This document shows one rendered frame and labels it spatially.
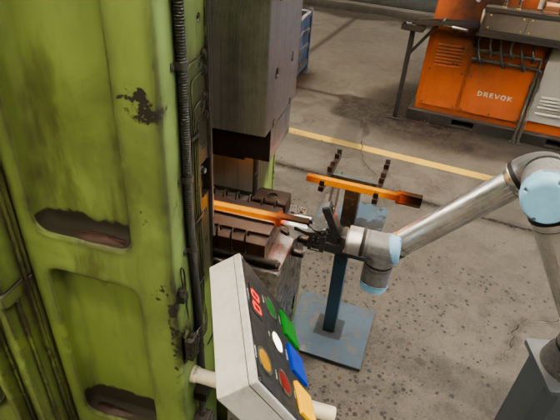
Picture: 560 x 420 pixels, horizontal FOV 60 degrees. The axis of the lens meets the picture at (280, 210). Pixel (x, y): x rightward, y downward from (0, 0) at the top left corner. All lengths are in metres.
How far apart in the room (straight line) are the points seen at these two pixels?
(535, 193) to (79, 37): 1.07
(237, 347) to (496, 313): 2.19
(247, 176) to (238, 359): 0.99
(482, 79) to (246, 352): 4.23
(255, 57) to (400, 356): 1.78
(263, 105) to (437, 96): 3.87
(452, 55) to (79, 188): 4.02
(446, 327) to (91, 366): 1.77
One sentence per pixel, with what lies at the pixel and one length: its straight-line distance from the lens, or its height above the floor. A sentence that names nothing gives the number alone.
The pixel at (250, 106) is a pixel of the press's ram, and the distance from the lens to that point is 1.19.
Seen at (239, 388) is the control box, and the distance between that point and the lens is 0.88.
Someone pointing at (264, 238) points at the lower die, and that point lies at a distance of 1.49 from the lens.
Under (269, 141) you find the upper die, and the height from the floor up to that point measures 1.33.
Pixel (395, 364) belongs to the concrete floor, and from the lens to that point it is 2.51.
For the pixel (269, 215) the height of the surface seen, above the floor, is 1.01.
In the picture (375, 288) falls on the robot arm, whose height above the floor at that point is 0.84.
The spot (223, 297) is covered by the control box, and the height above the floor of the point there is 1.18.
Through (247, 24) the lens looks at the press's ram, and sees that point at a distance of 1.14.
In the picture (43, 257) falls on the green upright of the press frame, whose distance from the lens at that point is 1.42.
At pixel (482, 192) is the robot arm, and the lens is 1.50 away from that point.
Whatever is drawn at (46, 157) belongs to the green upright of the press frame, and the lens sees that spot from 1.29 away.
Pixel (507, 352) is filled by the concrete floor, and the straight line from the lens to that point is 2.78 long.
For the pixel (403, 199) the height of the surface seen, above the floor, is 0.94.
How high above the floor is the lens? 1.90
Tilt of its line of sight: 35 degrees down
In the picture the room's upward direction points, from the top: 4 degrees clockwise
